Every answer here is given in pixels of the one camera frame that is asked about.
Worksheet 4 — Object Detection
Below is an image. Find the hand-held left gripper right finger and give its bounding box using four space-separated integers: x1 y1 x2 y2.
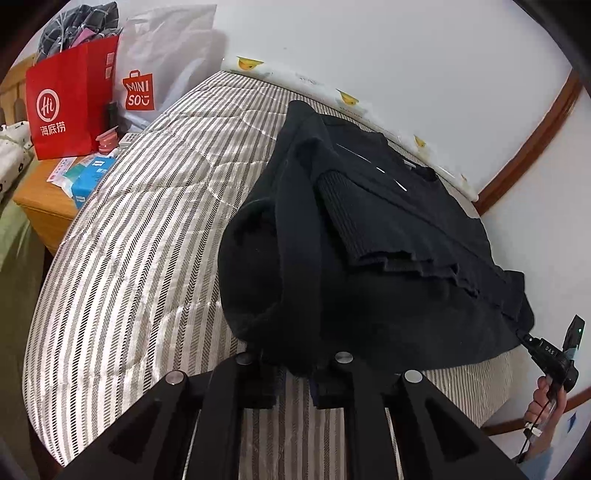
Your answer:
311 351 529 480

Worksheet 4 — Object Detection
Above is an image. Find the wooden bed headboard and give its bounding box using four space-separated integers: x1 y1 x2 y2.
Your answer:
0 53 35 134

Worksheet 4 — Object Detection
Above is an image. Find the grey plaid cloth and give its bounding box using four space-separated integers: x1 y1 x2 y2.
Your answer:
37 1 123 61

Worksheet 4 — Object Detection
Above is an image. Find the red paper shopping bag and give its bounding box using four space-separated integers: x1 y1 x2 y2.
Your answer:
25 36 120 161

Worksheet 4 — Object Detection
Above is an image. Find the white duck-print roll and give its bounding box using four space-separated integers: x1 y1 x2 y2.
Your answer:
222 55 481 201

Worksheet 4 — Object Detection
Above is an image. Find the person's right hand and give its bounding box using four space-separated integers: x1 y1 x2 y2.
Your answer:
524 376 568 432

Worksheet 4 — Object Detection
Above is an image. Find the brown wooden baseboard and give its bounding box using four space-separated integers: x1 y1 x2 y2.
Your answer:
480 401 580 437

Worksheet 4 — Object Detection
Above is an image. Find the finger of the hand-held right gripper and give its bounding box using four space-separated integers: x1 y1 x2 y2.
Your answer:
515 330 539 354

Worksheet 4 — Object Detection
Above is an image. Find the brown wooden door frame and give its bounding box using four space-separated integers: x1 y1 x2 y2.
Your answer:
475 69 583 217

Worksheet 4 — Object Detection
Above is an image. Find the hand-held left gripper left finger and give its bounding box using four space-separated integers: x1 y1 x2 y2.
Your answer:
55 351 289 480

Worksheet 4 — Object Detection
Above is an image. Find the black sweatshirt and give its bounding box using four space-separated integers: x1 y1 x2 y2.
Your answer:
218 99 536 377

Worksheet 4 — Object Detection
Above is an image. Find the striped quilted table cover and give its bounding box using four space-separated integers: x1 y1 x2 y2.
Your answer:
22 70 513 480

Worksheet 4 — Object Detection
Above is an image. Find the white printed leaflet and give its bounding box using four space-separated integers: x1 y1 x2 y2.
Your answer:
46 157 79 188

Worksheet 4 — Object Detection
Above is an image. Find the blue carton box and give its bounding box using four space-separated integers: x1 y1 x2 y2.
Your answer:
71 157 116 208

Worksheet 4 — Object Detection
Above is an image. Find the white plastic shopping bag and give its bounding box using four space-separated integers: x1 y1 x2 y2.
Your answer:
111 4 227 130

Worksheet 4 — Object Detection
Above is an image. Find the wooden nightstand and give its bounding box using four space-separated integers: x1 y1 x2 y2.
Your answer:
13 152 116 257

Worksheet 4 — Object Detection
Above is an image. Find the pink small container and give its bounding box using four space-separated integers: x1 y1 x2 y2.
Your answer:
95 129 122 155

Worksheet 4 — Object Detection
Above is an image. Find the person's right forearm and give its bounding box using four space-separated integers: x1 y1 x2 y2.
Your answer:
524 415 573 480

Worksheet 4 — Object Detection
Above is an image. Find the white floral quilt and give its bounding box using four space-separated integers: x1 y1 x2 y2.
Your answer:
0 122 35 204

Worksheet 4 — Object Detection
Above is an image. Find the green bed sheet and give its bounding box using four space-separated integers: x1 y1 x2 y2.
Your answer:
0 203 61 416

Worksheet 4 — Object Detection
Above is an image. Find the teal packet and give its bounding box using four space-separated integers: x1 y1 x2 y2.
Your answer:
65 159 93 185

